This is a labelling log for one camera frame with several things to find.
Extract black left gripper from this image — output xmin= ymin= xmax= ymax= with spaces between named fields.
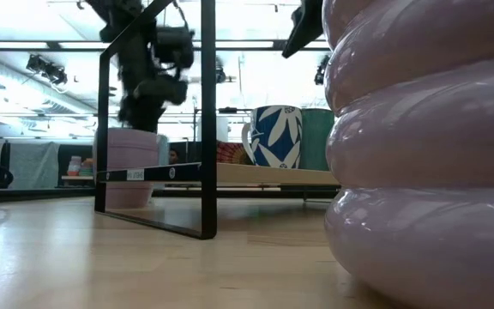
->
xmin=117 ymin=21 xmax=189 ymax=134

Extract pink ribbed mug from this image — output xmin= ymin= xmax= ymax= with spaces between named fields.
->
xmin=93 ymin=127 xmax=161 ymax=210

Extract teal cup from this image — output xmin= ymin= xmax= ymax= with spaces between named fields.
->
xmin=300 ymin=107 xmax=336 ymax=172

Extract blue white patterned mug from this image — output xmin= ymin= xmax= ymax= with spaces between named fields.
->
xmin=241 ymin=105 xmax=304 ymax=170

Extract colourful stacked containers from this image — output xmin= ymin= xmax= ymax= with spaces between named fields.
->
xmin=79 ymin=158 xmax=95 ymax=178

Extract red white plastic bottle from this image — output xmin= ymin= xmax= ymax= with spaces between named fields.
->
xmin=67 ymin=155 xmax=81 ymax=178

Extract orange patterned cloth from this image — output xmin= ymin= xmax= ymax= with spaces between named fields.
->
xmin=216 ymin=141 xmax=255 ymax=167

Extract grey-green fabric panel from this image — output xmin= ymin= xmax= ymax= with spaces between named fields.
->
xmin=9 ymin=141 xmax=62 ymax=191

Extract pink bubble-shaped mug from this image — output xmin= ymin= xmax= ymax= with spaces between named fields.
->
xmin=322 ymin=0 xmax=494 ymax=309

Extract black overhead frame beam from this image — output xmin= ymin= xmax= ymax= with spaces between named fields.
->
xmin=0 ymin=39 xmax=329 ymax=53

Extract black metal rack frame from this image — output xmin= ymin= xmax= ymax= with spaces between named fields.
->
xmin=93 ymin=0 xmax=341 ymax=240

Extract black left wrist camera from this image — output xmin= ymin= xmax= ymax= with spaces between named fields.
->
xmin=154 ymin=26 xmax=196 ymax=69

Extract black metal stand frame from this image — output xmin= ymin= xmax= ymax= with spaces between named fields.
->
xmin=193 ymin=106 xmax=262 ymax=143

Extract black ceiling-mounted camera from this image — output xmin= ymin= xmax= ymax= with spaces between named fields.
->
xmin=25 ymin=54 xmax=69 ymax=87

